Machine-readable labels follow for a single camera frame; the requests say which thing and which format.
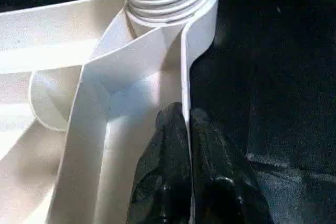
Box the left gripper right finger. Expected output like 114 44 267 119
190 107 275 224

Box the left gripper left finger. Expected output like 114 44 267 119
126 103 193 224

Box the white plastic table top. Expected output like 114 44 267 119
0 0 221 224

